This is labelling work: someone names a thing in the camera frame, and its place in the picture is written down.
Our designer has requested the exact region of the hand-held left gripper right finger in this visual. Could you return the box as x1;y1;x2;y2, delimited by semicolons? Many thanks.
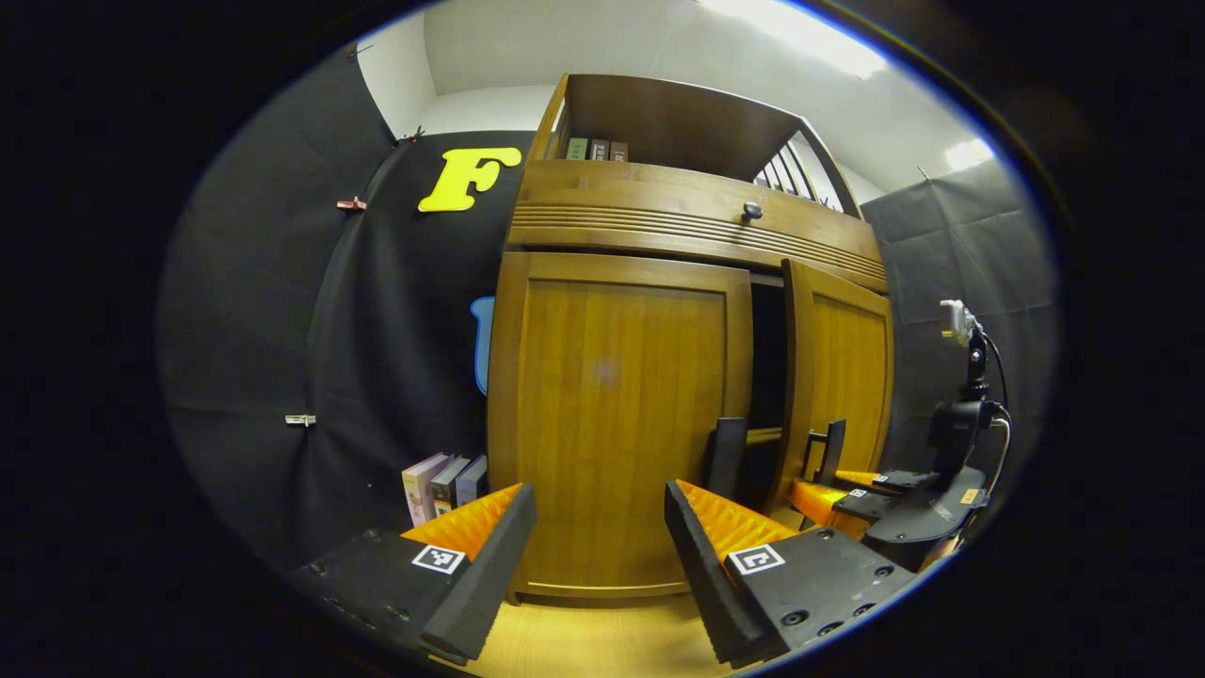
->
664;478;922;668

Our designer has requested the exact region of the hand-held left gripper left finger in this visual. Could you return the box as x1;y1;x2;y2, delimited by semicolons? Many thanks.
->
282;482;538;666

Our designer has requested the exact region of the black door handle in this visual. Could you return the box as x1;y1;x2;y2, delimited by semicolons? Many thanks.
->
800;419;847;486
706;416;748;500

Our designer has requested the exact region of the wooden shoe cabinet door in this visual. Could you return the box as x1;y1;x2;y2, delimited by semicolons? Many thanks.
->
767;258;895;528
487;250;754;604

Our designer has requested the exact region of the wooden double-door shoe cabinet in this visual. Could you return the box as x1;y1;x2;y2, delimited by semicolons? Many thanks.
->
487;73;895;605

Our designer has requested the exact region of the blue grey book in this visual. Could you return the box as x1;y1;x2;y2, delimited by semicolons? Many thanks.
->
455;455;489;508

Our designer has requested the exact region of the dark cover book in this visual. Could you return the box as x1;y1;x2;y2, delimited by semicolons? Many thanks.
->
430;457;472;517

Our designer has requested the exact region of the pale pink book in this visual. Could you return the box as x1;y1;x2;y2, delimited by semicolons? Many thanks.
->
402;453;453;528

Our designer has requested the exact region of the black backdrop cloth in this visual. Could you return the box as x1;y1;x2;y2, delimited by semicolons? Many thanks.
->
859;155;1060;491
155;42;538;571

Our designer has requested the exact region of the small ceiling light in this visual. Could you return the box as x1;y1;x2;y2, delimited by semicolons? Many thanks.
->
944;137;996;172

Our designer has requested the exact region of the wooden ribbed drawer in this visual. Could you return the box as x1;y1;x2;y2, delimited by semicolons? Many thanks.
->
506;158;889;293

